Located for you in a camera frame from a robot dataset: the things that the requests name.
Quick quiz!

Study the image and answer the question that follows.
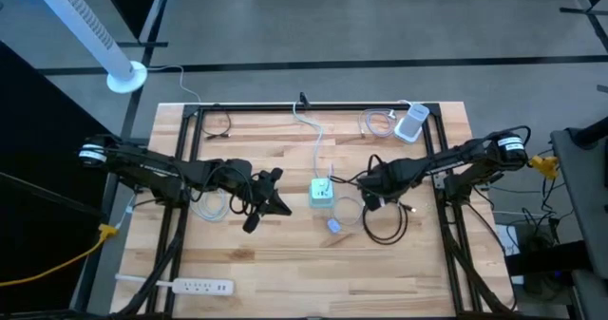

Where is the black aluminium table frame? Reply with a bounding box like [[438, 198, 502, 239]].
[[144, 102, 519, 320]]

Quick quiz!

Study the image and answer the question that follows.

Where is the black computer box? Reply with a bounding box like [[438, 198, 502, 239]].
[[504, 240, 595, 279]]

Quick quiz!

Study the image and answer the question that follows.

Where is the thin white connector cable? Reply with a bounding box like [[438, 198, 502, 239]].
[[115, 194, 139, 230]]

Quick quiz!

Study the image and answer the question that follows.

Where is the lavender braided USB cable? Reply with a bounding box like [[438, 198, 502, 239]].
[[358, 107, 399, 140]]

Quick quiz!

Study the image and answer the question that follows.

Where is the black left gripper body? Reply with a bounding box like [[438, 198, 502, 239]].
[[237, 166, 285, 235]]

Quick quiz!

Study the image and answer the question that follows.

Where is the white box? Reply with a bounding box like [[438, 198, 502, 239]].
[[495, 223, 524, 286]]

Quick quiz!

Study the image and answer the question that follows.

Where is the mint green cube power strip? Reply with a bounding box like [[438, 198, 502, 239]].
[[309, 177, 336, 211]]

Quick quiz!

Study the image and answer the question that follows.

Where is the thin black USB cable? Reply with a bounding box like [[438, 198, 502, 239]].
[[199, 104, 234, 141]]

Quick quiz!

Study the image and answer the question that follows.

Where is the grey table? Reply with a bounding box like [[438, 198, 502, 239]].
[[549, 115, 608, 320]]

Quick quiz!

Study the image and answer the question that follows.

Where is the pale green power cord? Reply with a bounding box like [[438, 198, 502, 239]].
[[292, 102, 325, 181]]

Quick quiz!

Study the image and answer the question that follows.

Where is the white power strip cord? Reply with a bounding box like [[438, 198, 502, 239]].
[[115, 273, 175, 287]]

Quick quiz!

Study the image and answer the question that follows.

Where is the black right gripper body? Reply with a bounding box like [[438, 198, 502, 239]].
[[356, 160, 403, 213]]

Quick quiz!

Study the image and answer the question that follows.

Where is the white tower fan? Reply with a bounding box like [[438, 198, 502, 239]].
[[24, 0, 148, 95]]

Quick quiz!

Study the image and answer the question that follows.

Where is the white fan cord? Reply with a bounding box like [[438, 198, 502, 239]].
[[144, 64, 203, 104]]

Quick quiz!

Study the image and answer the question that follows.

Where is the white tower power strip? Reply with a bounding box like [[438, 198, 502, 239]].
[[392, 102, 431, 145]]

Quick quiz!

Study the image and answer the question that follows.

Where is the white USB cable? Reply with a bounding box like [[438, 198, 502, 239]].
[[326, 162, 366, 228], [189, 188, 231, 223]]

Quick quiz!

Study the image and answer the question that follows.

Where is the yellow cable connector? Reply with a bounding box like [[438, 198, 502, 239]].
[[525, 154, 561, 181]]

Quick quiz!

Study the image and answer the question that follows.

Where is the thick black cable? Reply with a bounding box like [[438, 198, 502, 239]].
[[361, 199, 418, 246]]

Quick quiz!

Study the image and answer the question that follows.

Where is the yellow extension cable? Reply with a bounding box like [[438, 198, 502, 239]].
[[0, 223, 120, 289]]

